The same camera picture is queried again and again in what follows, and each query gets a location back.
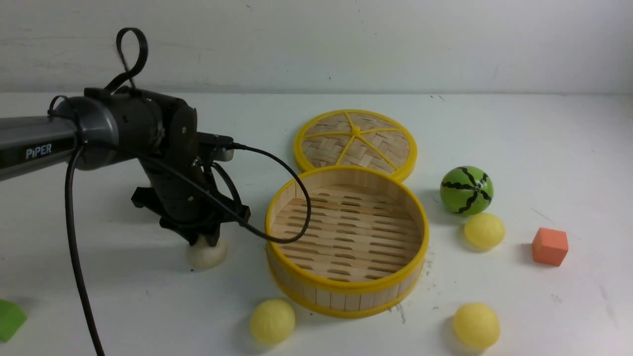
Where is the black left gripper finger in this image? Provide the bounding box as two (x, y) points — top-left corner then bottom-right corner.
(174, 225), (202, 246)
(204, 225), (220, 247)

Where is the green foam cube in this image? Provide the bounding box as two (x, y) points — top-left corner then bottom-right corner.
(0, 299), (27, 343)

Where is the yellow bun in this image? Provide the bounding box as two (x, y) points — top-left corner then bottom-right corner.
(452, 303), (500, 350)
(463, 213), (506, 250)
(250, 298), (296, 345)

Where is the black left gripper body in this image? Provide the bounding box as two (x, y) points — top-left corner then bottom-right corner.
(132, 162), (251, 237)

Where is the orange foam cube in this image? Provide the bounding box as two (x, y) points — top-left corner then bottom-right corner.
(531, 227), (568, 267)

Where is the woven bamboo steamer lid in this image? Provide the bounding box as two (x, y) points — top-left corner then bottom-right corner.
(292, 110), (418, 181)

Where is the white bun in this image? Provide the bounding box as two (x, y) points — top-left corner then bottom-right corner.
(185, 236), (228, 270)

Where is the black cable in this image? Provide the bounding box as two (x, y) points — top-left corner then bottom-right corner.
(47, 95), (312, 356)

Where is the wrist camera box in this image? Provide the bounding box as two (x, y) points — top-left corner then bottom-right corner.
(197, 132), (234, 162)

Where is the green toy watermelon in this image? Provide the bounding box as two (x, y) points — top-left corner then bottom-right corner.
(439, 165), (494, 216)

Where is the bamboo steamer tray yellow rim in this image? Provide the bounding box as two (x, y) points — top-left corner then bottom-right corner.
(265, 166), (430, 318)

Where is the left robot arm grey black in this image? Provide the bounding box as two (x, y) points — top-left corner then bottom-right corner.
(0, 86), (250, 246)

